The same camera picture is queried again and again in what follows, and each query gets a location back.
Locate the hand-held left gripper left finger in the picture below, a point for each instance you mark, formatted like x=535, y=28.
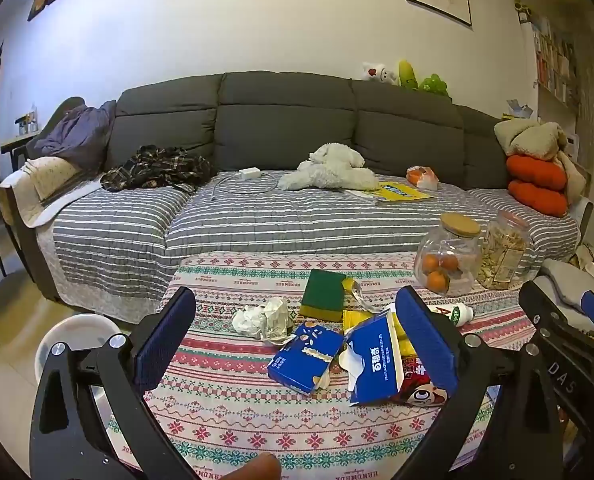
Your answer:
x=164, y=345

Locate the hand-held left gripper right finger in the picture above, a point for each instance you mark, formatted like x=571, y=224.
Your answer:
x=424, y=345

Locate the red snack packet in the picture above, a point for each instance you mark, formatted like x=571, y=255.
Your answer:
x=417, y=385

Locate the white small drink bottle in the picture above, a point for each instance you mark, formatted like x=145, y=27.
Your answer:
x=459, y=314

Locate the yellow snack packet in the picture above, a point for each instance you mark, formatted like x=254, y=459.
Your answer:
x=359, y=320

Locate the white round bin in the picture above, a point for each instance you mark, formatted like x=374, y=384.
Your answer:
x=77, y=330

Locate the yellow white wrapper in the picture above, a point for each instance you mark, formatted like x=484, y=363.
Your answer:
x=351, y=285

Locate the white paper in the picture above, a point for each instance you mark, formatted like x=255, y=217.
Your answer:
x=257, y=317

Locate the green yellow sponge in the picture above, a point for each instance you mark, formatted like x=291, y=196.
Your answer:
x=322, y=290

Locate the small blue carton box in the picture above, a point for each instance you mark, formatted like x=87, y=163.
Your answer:
x=297, y=360

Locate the person's left hand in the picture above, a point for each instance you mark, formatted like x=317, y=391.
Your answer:
x=257, y=470

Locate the grey floor cushion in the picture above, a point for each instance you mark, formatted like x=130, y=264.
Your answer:
x=562, y=280

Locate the clear plastic snack jar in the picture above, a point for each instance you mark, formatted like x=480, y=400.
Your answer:
x=502, y=255

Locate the small orange fruit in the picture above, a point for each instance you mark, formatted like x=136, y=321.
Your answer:
x=449, y=261
x=429, y=262
x=437, y=280

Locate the patterned tablecloth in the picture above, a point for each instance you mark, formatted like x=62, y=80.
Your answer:
x=237, y=385

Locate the glass teapot jar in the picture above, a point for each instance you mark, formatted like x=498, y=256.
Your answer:
x=452, y=250

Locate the orange round cushion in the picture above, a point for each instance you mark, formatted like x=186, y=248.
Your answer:
x=539, y=200
x=537, y=172

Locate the cork lid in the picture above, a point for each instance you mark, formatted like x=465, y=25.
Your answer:
x=461, y=224

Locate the yellow book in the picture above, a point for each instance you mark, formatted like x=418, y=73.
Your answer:
x=402, y=192

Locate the grey striped sofa cover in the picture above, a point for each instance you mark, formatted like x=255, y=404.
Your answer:
x=277, y=220

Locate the orange white snack bag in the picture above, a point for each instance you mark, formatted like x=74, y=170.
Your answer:
x=422, y=176

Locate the beige fleece blanket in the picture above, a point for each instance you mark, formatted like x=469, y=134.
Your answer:
x=532, y=135

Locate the dark plaid shirt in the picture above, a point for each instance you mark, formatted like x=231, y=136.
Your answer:
x=157, y=167

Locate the white charger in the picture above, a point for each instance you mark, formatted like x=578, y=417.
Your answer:
x=249, y=173

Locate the white plush dog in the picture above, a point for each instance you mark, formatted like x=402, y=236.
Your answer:
x=327, y=170

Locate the beige quilted pillow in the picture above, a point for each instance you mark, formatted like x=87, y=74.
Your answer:
x=47, y=175

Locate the purple jacket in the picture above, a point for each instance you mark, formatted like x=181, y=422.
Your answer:
x=77, y=135

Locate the bookshelf with books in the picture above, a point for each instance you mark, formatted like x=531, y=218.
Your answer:
x=552, y=70

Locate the wooden desk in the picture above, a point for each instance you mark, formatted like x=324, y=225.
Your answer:
x=17, y=142

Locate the chair back behind jacket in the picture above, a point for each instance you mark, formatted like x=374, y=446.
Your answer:
x=69, y=107

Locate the small containers on desk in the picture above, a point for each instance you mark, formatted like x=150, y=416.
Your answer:
x=27, y=122

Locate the grey fabric sofa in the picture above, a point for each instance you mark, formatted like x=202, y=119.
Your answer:
x=287, y=110

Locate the yellow green plush toy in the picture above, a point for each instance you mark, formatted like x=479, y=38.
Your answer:
x=408, y=75

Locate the white plush toy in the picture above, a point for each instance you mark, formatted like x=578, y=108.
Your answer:
x=379, y=74

